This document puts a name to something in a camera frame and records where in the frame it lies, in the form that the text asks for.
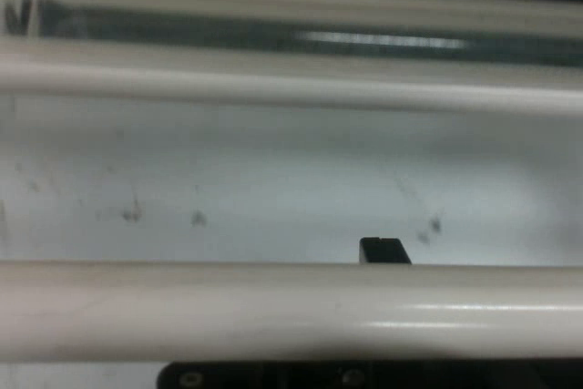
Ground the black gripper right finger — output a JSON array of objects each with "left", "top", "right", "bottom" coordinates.
[{"left": 363, "top": 237, "right": 583, "bottom": 389}]

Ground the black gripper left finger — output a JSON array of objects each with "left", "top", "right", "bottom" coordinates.
[{"left": 157, "top": 237, "right": 387, "bottom": 389}]

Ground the white cylindrical bar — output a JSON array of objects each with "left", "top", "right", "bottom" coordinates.
[
  {"left": 0, "top": 36, "right": 583, "bottom": 115},
  {"left": 0, "top": 260, "right": 583, "bottom": 363}
]

